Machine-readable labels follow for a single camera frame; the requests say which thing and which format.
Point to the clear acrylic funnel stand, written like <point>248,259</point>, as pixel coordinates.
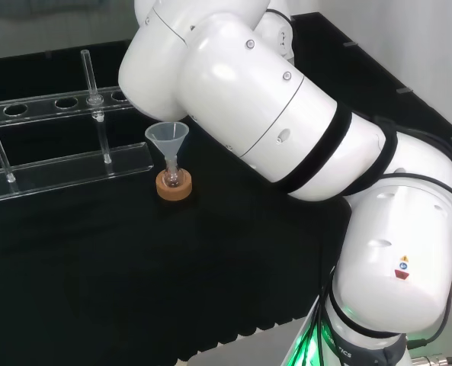
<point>65,167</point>

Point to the translucent plastic funnel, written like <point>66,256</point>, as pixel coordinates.
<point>167,137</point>

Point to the black bench cloth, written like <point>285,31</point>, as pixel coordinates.
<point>96,267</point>

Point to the small round-bottom glass flask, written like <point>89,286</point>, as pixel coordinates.
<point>172,177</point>

